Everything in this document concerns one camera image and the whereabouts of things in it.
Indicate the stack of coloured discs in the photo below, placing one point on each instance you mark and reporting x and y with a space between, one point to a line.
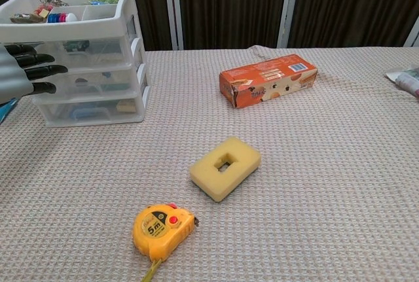
60 18

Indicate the beige small block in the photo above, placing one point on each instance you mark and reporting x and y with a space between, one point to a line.
126 106

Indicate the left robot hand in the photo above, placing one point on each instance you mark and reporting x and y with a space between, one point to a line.
13 76

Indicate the white compartment organizer box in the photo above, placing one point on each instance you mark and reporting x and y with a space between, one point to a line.
65 28

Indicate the yellow sponge with hole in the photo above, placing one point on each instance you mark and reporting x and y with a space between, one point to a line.
203 170

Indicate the floral tissue packet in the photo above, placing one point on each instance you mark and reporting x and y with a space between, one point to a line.
409 80

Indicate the green flat pad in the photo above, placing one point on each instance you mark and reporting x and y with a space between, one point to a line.
114 86

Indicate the clear plastic drawer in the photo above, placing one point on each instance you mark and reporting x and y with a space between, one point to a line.
98 76
55 112
104 54

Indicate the dark pleated curtain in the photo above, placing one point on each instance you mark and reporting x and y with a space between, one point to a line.
229 0

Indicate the blue clips packet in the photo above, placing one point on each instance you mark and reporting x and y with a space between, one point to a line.
104 0

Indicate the blue plastic wrap roll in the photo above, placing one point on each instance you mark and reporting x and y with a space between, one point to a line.
5 112

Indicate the beige woven tablecloth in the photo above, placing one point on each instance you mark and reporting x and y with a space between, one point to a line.
327 180

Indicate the white screen frame post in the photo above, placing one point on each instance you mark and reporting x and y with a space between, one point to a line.
171 7
289 7
413 35

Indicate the yellow tape measure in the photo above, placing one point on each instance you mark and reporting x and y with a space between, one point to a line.
160 234

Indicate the orange cardboard box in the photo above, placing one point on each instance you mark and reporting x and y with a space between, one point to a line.
262 76

